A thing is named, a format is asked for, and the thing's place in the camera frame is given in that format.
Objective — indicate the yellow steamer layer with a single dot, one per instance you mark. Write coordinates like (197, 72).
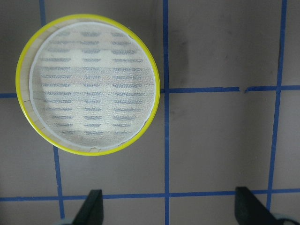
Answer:
(87, 84)

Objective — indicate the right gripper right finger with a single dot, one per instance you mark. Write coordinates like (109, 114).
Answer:
(250, 211)

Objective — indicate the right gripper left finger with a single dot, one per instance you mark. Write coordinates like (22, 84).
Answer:
(92, 210)

